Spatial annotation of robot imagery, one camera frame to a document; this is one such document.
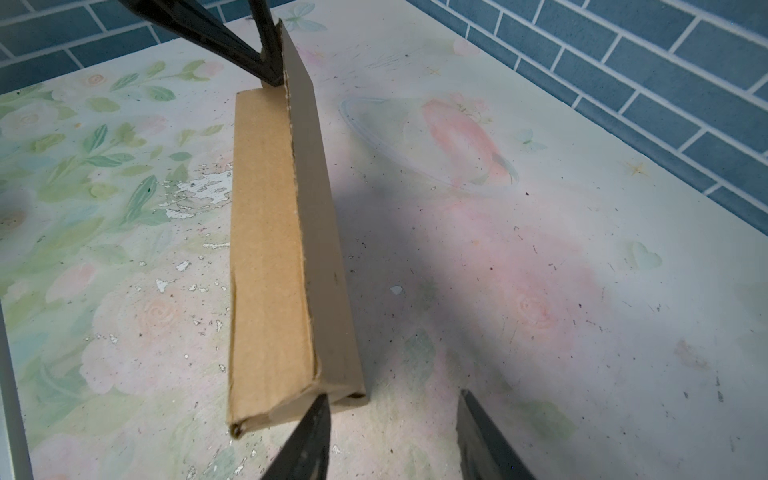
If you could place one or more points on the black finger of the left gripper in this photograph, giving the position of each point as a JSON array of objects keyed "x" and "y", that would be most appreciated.
[
  {"x": 190, "y": 21},
  {"x": 268, "y": 32}
]

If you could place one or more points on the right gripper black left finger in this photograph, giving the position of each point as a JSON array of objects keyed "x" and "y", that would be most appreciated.
[{"x": 305, "y": 454}]

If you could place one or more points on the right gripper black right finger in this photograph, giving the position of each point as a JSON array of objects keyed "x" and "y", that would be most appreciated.
[{"x": 485, "y": 452}]

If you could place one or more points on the aluminium front rail frame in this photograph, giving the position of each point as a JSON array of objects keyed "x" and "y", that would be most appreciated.
[{"x": 15, "y": 458}]

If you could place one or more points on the brown cardboard paper box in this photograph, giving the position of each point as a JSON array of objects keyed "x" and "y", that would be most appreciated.
[{"x": 292, "y": 332}]

